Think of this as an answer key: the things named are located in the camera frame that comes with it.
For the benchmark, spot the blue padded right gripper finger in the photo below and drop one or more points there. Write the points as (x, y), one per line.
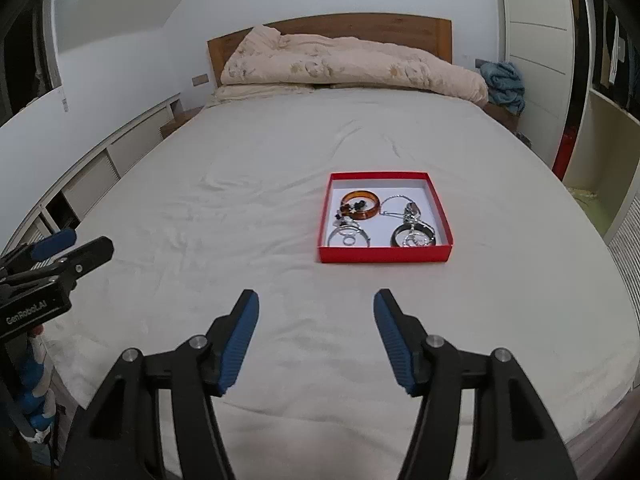
(52, 245)

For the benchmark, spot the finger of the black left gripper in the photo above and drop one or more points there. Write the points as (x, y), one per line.
(85, 258)

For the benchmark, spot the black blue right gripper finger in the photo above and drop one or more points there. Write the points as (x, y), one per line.
(118, 435)
(513, 435)

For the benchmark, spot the dark brown bangle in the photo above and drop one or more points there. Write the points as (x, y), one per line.
(413, 235)

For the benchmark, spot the silver wristwatch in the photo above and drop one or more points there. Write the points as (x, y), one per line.
(412, 213)

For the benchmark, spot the amber orange bangle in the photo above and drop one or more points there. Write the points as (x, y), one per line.
(360, 205)

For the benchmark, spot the red cardboard jewelry box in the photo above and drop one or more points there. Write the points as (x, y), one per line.
(343, 240)

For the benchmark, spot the white blue gloved hand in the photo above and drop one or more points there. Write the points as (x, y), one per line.
(36, 401)

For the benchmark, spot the wooden nightstand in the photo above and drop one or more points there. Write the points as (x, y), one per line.
(178, 121)

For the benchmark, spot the dark window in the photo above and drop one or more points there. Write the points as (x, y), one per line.
(28, 66)

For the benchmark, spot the white bed sheet mattress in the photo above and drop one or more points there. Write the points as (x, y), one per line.
(234, 200)

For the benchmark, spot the beige floral duvet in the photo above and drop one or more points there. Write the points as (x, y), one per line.
(264, 55)

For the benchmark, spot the red object beside wardrobe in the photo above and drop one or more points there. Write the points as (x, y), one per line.
(565, 151)

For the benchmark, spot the blue crumpled cloth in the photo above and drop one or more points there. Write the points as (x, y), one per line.
(505, 86)

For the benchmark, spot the wooden headboard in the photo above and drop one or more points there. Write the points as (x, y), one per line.
(433, 35)

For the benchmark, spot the white wardrobe door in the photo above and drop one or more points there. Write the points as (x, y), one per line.
(540, 44)

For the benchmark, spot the white low wall cabinet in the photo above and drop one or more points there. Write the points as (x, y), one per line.
(97, 172)

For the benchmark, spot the beige wall switch plate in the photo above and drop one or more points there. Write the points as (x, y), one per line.
(199, 80)

